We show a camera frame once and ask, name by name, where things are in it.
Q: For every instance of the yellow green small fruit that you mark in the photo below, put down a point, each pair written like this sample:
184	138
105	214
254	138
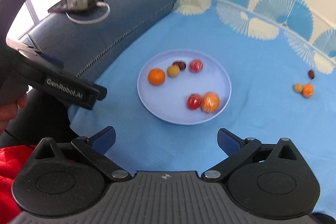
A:
173	71

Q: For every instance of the black smartphone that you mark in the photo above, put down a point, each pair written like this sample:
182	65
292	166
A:
71	6

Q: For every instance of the shiny red small tomato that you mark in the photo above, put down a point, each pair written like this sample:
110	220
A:
194	101

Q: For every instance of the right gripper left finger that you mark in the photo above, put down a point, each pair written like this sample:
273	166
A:
94	148

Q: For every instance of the plastic wrapped orange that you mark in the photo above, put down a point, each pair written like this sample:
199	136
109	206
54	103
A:
211	102

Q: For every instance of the red garment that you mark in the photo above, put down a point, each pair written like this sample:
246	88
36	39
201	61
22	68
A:
12	160

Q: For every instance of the pink red fruit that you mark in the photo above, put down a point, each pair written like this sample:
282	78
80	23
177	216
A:
196	65

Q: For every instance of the person's left hand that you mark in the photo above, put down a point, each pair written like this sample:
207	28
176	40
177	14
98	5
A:
9	112

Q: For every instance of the blue denim sofa armrest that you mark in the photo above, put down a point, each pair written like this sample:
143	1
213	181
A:
86	51

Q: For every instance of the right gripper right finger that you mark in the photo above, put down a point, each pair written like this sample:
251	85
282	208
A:
239	153

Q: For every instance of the dark red jujube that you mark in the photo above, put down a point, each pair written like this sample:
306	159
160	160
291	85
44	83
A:
181	64
311	74

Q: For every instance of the small orange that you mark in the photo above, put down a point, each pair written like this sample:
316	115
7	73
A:
307	90

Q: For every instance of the blue patterned sofa cloth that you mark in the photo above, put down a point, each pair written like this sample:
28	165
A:
266	46

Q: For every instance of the bare orange mandarin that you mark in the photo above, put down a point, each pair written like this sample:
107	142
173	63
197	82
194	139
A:
156	77

